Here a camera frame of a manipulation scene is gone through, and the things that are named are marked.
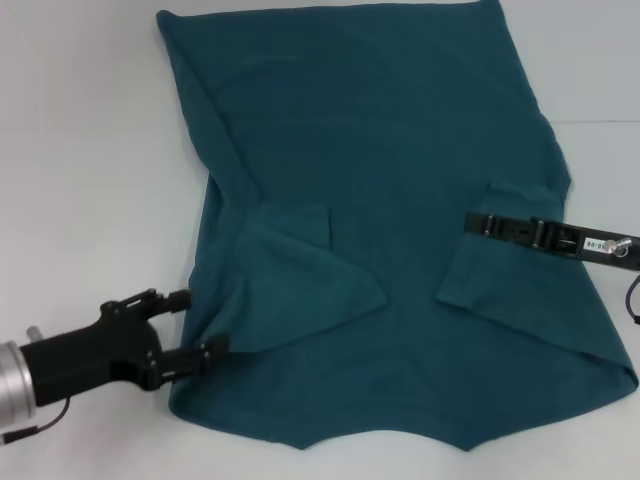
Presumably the right gripper cable with plug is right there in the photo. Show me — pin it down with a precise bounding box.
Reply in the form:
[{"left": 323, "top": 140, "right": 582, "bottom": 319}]
[{"left": 612, "top": 237, "right": 640, "bottom": 326}]

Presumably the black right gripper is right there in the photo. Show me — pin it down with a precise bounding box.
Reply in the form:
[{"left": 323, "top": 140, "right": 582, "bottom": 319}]
[{"left": 464, "top": 213, "right": 640, "bottom": 274}]

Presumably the gripper cable with plug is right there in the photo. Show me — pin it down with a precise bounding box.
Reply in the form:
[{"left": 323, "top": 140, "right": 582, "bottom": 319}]
[
  {"left": 0, "top": 394, "right": 74, "bottom": 445},
  {"left": 612, "top": 237, "right": 640, "bottom": 326}
]

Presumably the left gripper cable with plug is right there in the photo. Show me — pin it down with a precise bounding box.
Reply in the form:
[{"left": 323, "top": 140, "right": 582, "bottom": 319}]
[{"left": 0, "top": 394, "right": 74, "bottom": 445}]

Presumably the blue teal shirt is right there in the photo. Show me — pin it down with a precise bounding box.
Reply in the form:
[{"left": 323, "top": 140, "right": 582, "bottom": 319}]
[{"left": 155, "top": 0, "right": 640, "bottom": 437}]

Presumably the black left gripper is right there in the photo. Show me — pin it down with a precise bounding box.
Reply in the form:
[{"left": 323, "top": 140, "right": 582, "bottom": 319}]
[{"left": 19, "top": 288, "right": 231, "bottom": 406}]

